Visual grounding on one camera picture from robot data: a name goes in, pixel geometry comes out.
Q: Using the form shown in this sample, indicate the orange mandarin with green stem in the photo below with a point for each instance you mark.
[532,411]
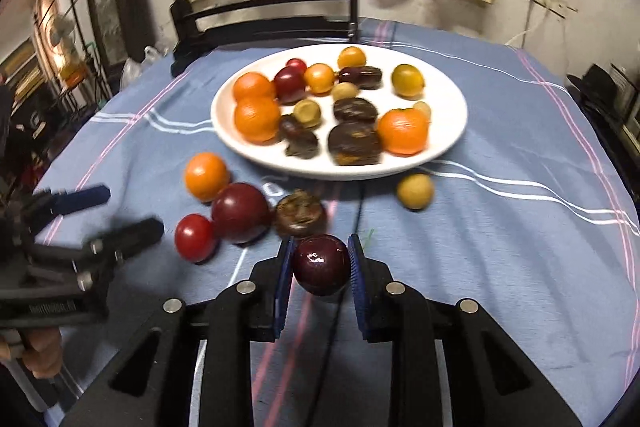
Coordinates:
[402,132]

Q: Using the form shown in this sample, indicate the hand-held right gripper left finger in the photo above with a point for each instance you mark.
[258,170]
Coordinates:
[282,287]

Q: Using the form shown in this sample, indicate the clear plastic bags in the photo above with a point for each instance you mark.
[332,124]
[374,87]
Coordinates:
[145,62]

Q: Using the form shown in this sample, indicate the person's left hand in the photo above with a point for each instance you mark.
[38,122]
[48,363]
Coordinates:
[45,352]

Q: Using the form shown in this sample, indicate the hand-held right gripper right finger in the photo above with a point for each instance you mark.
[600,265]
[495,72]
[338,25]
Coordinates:
[359,287]

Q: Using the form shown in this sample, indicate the red cherry tomato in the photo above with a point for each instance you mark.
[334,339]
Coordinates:
[296,66]
[196,238]

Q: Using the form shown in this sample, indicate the shiny dark brown chestnut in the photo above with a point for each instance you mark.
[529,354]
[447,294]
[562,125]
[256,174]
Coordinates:
[361,77]

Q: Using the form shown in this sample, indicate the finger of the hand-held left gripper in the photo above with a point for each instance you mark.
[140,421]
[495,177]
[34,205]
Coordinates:
[82,199]
[130,239]

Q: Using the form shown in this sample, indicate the small orange kumquat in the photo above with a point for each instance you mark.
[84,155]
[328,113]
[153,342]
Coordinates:
[319,78]
[351,58]

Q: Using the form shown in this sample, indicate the small yellow longan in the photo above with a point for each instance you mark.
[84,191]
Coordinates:
[344,91]
[422,109]
[306,113]

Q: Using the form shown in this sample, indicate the blue striped tablecloth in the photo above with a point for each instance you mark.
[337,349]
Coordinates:
[500,232]

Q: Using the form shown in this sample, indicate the dark brown water chestnut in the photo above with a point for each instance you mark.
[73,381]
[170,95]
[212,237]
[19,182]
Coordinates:
[300,214]
[298,139]
[354,144]
[355,109]

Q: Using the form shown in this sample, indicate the large orange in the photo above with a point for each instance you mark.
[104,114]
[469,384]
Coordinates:
[257,119]

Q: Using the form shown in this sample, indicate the standing fan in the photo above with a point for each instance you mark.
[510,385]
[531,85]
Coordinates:
[62,34]

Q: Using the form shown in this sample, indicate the smooth round orange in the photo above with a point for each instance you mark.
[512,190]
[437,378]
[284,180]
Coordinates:
[206,177]

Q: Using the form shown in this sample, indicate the black hat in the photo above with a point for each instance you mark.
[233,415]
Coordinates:
[595,84]

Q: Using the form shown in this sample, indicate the black metal coat stand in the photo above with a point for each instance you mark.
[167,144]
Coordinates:
[82,47]

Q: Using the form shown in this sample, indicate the yellow-green round fruit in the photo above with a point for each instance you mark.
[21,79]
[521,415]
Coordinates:
[407,80]

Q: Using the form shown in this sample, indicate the white oval plate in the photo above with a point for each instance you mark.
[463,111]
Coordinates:
[450,107]

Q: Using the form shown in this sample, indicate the dark purple passion fruit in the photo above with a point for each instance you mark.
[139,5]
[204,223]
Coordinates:
[321,265]
[290,84]
[241,213]

